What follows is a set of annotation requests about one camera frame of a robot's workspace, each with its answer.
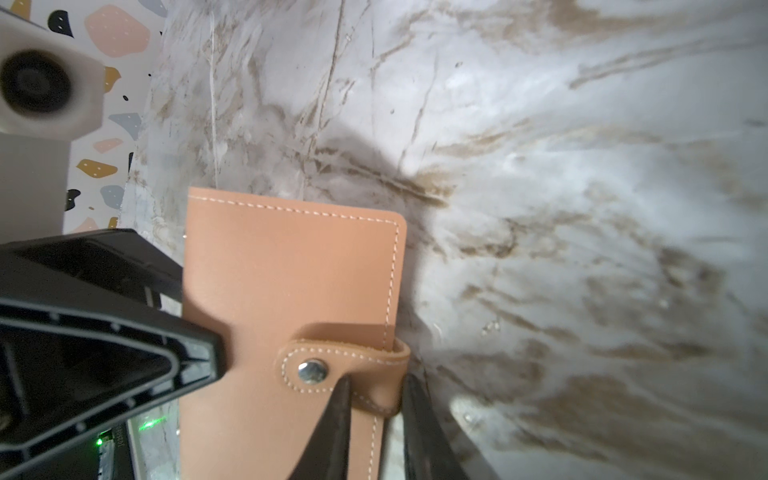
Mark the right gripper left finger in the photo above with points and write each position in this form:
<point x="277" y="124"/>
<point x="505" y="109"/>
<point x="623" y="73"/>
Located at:
<point x="326" y="454"/>

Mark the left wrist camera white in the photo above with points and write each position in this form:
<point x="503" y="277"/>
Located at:
<point x="49" y="90"/>

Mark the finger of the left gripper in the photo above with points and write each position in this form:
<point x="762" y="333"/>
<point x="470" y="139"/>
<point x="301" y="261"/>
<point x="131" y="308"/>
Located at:
<point x="85" y="344"/>

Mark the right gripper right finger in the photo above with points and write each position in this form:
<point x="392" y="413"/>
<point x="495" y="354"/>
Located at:
<point x="427" y="451"/>

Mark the tan leather card holder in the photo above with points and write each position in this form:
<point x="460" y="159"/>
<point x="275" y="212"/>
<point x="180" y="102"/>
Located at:
<point x="303" y="294"/>

